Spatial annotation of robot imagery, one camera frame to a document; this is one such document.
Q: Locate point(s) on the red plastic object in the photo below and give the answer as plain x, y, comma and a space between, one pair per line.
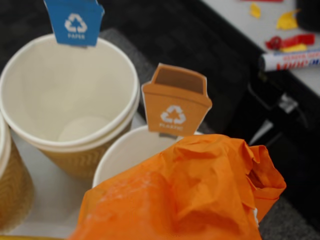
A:
295, 40

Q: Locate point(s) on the ribbed brown paper cup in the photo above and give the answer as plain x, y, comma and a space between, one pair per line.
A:
62, 87
130, 150
15, 187

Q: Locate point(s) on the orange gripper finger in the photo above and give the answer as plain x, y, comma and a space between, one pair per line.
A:
130, 212

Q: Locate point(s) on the black round object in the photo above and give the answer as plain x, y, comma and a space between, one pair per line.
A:
308, 15

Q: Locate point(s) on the blue recycling bin tag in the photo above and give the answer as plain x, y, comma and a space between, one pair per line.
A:
75, 25

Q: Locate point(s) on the orange recycling bin tag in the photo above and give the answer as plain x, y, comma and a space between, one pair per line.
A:
175, 105

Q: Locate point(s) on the white marker pen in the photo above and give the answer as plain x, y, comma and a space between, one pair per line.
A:
287, 61

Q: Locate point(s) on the silver metal connector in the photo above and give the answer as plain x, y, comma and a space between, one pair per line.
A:
287, 103

